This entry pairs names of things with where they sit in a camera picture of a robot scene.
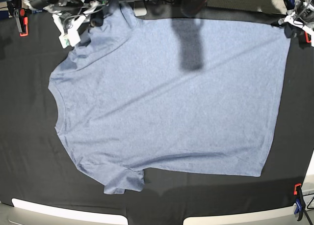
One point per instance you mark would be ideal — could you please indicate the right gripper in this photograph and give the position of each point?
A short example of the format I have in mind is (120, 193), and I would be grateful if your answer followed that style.
(72, 10)

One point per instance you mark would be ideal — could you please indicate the blue-grey t-shirt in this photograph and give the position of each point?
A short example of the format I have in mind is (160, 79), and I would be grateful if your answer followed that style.
(189, 95)

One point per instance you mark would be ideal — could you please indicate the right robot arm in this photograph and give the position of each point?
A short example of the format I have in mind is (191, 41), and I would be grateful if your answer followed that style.
(44, 5)

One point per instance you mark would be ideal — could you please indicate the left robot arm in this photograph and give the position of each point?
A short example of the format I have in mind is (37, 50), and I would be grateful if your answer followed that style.
(304, 10)

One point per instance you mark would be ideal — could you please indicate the orange black clamp far-left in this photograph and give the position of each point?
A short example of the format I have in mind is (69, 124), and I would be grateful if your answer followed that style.
(20, 16)

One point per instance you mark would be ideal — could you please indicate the black table cloth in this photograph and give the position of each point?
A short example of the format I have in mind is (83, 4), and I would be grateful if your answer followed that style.
(35, 167)

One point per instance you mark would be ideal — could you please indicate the blue bar clamp far-right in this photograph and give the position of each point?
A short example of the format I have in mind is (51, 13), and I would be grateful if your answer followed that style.
(290, 6)

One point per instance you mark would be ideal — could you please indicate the orange black clamp far-right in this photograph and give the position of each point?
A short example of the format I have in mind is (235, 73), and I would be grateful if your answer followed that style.
(307, 38)

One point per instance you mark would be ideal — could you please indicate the blue orange clamp near-right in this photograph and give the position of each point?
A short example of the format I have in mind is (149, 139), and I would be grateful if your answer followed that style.
(302, 207)

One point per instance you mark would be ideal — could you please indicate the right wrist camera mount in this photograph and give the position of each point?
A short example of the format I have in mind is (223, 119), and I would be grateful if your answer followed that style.
(71, 31)

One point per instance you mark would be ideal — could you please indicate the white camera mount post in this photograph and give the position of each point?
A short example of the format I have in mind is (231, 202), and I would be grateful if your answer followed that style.
(139, 8)

